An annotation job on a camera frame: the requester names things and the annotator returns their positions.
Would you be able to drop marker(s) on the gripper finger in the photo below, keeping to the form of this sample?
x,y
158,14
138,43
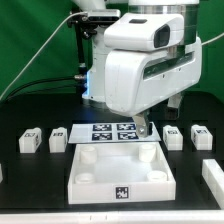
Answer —
x,y
173,106
143,125

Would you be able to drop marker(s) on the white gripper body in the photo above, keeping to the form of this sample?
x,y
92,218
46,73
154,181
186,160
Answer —
x,y
128,92

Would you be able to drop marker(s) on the white square tabletop tray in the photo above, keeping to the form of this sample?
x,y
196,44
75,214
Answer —
x,y
120,172

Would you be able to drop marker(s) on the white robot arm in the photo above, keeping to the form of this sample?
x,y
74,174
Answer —
x,y
177,54

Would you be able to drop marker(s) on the paper sheet with markers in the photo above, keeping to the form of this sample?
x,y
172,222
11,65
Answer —
x,y
108,132

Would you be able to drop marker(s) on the white obstacle block right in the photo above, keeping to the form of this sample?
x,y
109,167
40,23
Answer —
x,y
214,178

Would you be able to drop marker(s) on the white obstacle block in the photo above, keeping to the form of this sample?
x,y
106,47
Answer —
x,y
1,174
214,178

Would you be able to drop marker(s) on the white obstacle block left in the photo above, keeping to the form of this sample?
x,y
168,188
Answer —
x,y
1,174

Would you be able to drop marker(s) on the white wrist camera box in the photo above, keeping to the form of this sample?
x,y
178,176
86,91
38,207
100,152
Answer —
x,y
145,32

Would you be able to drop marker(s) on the black camera on mount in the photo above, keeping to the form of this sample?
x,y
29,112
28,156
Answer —
x,y
85,25

